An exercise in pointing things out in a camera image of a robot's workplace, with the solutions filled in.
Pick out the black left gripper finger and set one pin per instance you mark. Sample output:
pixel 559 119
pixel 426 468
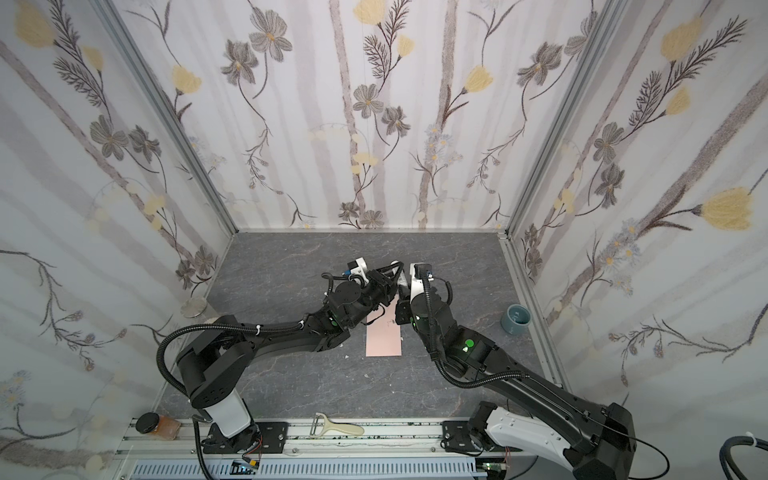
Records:
pixel 392 290
pixel 382 272

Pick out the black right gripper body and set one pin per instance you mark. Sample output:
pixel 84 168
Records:
pixel 410 306

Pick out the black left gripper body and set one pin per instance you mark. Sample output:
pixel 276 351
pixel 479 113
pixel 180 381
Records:
pixel 387 288

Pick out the pink paper envelope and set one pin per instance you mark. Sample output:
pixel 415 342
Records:
pixel 383 336

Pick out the white glue stick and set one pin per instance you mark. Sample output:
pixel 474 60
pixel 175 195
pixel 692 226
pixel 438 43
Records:
pixel 399 274

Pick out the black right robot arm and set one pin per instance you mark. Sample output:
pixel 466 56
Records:
pixel 600 439

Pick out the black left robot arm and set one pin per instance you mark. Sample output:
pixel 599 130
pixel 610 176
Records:
pixel 206 361

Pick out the teal ceramic cup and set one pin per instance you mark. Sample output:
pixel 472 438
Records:
pixel 516 319

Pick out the cream vegetable peeler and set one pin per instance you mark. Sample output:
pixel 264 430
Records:
pixel 322 425

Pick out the amber jar with black lid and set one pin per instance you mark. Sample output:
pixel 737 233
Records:
pixel 163 427

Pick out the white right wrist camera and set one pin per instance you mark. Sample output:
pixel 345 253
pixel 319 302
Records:
pixel 420 279

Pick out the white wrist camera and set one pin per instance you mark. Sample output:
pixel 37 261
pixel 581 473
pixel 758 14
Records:
pixel 357 271
pixel 420 279

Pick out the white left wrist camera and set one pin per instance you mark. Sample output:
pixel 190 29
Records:
pixel 357 271

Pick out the aluminium mounting rail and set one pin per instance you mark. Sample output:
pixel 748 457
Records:
pixel 491 444

